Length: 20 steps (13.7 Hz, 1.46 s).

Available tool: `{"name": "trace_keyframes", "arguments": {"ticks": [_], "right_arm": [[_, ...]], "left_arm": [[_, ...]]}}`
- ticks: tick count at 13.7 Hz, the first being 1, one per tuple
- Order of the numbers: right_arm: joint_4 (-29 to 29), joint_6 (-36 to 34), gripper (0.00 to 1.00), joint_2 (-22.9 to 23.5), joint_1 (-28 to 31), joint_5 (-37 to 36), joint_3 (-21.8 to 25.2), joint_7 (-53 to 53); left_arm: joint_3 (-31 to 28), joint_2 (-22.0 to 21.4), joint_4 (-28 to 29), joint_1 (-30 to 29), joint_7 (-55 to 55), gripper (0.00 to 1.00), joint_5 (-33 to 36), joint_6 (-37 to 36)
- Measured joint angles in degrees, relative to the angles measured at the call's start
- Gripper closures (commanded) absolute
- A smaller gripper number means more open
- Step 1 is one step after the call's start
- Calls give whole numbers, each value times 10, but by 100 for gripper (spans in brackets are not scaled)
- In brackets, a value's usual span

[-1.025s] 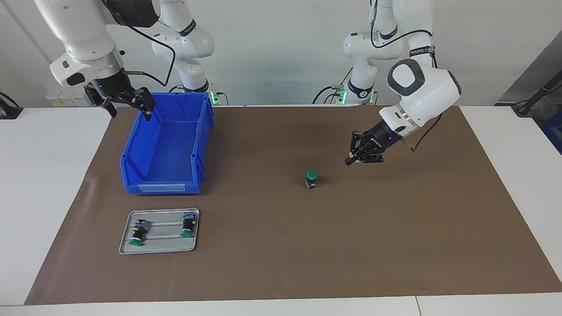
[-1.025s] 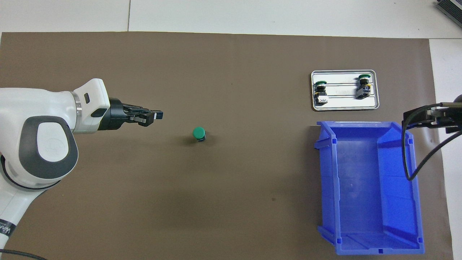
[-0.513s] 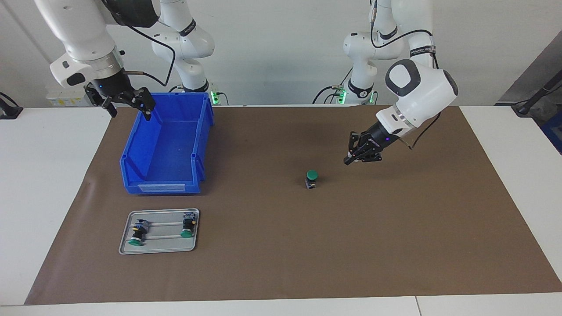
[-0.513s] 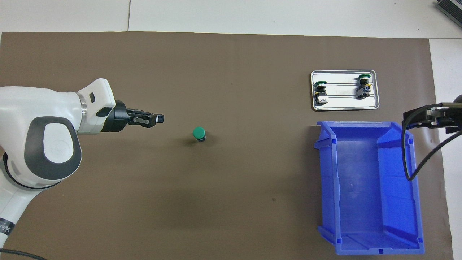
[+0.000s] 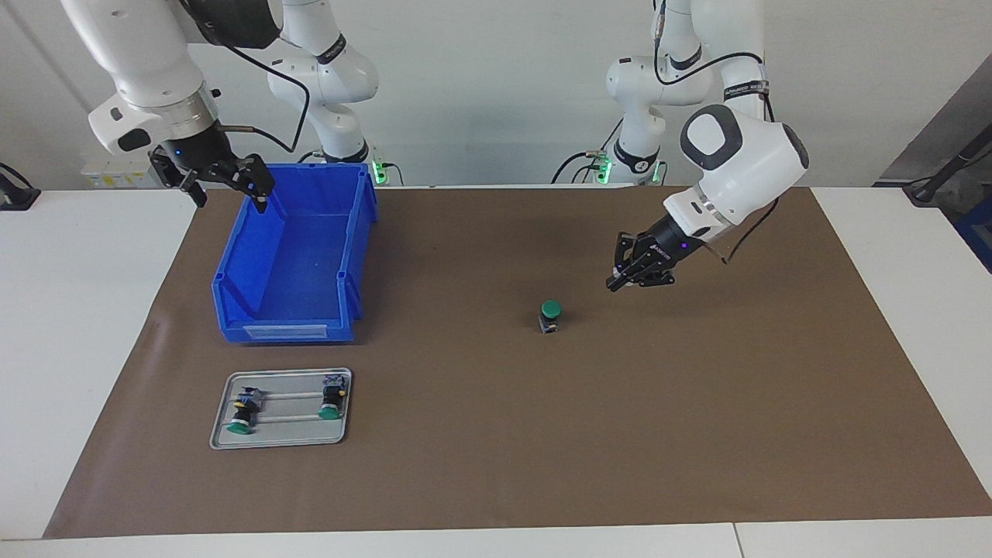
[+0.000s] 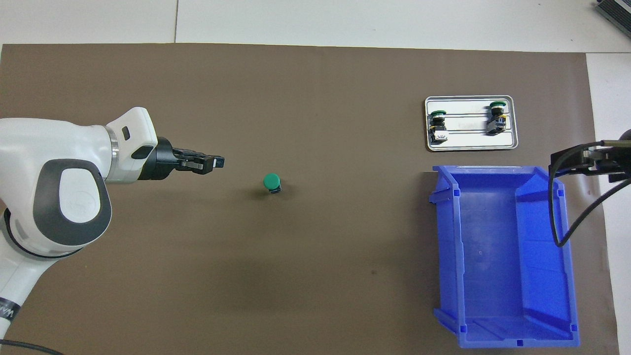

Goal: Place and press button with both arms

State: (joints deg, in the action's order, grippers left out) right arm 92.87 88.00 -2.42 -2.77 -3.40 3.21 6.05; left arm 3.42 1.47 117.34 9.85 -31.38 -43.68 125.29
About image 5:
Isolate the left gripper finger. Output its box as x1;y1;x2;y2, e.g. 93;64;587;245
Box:
624;256;677;290
607;230;656;294

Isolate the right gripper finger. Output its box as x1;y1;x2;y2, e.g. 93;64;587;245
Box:
208;153;276;215
150;147;208;208

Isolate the white power strip box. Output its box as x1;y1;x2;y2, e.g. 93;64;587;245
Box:
81;151;160;189

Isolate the blue plastic storage bin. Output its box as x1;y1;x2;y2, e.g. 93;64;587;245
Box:
211;162;379;344

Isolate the brown table mat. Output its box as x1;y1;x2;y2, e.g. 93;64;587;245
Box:
43;184;992;539

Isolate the silver metal tray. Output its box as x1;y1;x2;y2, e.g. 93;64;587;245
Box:
208;367;353;450

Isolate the black tripod stand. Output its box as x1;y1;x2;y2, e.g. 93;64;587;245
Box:
903;124;992;206

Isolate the blue box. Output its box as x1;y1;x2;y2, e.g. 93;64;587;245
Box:
955;194;992;274

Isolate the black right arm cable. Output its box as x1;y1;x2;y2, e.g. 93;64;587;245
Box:
198;15;312;156

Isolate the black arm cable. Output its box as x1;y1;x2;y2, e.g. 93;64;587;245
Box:
653;0;780;264
198;15;312;156

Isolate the black base cable bundle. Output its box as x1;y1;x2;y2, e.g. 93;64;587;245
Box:
551;150;615;185

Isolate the black camera stand base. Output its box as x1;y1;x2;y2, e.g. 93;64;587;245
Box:
0;163;41;212

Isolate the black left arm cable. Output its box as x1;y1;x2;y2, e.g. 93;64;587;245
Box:
653;0;780;264

